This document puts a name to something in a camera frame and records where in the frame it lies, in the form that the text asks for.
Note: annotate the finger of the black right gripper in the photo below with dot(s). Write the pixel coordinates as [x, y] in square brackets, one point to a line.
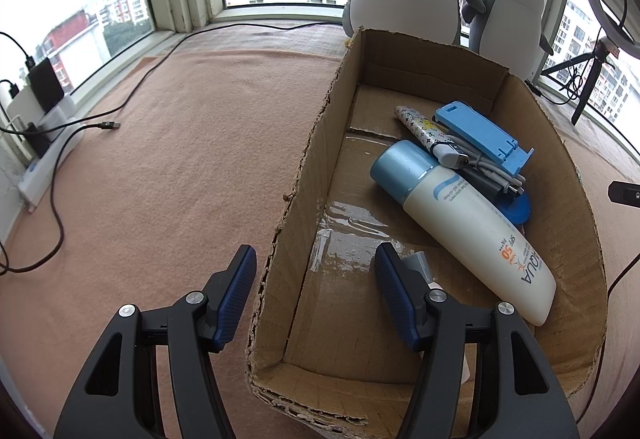
[624, 193]

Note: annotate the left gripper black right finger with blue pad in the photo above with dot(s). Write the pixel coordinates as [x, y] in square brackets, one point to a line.
[516, 393]

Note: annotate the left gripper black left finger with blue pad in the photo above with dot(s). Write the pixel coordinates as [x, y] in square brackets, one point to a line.
[116, 393]

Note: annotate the blue round flat object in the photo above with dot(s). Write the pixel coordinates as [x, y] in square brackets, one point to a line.
[516, 209]

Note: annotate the black cylindrical device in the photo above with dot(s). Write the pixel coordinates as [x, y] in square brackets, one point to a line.
[489, 188]

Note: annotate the black mini tripod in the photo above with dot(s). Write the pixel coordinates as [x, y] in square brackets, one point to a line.
[584, 70]

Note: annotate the white sunscreen bottle blue cap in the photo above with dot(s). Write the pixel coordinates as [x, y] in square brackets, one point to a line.
[467, 225]

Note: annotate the blue plastic phone stand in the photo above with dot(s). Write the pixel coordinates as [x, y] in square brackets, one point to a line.
[490, 139]

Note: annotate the grey pink small tube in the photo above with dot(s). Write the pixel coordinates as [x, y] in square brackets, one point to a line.
[418, 262]

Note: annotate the patterned white lighter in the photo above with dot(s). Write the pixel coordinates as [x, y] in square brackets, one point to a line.
[446, 152]

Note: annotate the small grey penguin plush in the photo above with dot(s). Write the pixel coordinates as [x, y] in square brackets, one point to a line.
[509, 33]

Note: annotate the brown cardboard box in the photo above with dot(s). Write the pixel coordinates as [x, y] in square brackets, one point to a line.
[323, 347]

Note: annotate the white power strip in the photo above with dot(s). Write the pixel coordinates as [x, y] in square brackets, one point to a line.
[24, 113]

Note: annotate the black power adapter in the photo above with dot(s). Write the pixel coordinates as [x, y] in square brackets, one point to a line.
[38, 141]

